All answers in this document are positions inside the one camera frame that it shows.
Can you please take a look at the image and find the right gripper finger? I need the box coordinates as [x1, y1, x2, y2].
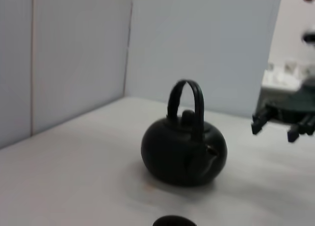
[286, 113, 315, 143]
[251, 106, 276, 135]

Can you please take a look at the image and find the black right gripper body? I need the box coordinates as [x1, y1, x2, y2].
[255, 84, 315, 125]

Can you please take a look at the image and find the black round teapot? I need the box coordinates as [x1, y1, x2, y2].
[141, 79, 227, 187]

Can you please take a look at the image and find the dark brown teacup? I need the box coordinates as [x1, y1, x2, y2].
[152, 215, 196, 226]

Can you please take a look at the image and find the dark blurry background object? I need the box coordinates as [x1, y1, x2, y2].
[302, 31, 315, 44]

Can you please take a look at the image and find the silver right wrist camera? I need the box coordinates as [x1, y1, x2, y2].
[261, 60, 305, 93]

